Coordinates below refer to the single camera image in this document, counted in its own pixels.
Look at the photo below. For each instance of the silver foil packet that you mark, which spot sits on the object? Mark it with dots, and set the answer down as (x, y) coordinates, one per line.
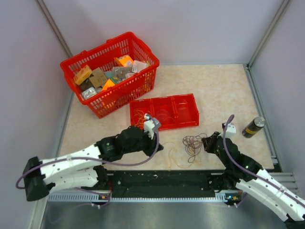
(88, 93)

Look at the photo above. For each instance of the white pink wrapped packet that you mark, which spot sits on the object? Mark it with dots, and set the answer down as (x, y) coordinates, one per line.
(138, 66)

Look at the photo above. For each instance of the red left storage bin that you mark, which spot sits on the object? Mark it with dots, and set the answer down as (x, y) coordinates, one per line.
(138, 108)

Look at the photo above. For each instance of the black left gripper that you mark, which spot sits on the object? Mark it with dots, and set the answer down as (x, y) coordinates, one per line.
(152, 144)

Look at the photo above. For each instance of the yellow green box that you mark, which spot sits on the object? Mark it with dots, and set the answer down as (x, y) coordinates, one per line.
(110, 83)

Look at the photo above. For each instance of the red storage bin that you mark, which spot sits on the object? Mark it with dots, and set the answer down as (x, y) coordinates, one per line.
(163, 111)
(138, 108)
(185, 111)

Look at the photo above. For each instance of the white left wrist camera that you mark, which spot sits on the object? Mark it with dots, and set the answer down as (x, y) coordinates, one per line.
(151, 125)

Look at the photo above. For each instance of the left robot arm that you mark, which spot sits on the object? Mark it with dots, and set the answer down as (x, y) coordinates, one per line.
(84, 168)

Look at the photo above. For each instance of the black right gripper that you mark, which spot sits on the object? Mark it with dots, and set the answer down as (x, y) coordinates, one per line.
(208, 141)

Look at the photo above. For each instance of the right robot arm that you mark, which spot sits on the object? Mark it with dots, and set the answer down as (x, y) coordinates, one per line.
(244, 173)

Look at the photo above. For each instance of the grey foil pouch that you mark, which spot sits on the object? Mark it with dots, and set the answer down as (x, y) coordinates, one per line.
(120, 72)

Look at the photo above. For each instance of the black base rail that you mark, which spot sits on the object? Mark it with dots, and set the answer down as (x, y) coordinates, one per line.
(164, 183)

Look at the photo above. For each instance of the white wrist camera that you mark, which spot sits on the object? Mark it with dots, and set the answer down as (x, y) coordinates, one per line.
(230, 132)
(151, 125)

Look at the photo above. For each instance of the red middle storage bin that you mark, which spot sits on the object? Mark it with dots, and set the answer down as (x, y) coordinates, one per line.
(163, 111)

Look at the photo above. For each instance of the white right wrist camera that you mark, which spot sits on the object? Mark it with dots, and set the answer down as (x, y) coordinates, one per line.
(230, 132)

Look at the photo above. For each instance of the yellow orange snack box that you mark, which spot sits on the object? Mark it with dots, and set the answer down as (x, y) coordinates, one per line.
(82, 75)

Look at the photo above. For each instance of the red right storage bin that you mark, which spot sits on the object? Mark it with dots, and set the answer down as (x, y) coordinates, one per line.
(185, 111)

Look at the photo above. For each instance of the black yellow can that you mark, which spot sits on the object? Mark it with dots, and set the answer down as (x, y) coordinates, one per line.
(253, 127)

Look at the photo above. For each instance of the orange hanging-tab box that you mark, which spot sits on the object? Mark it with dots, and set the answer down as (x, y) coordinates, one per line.
(124, 61)

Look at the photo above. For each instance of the brown cardboard package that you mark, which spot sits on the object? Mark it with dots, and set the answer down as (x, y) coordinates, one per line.
(98, 78)

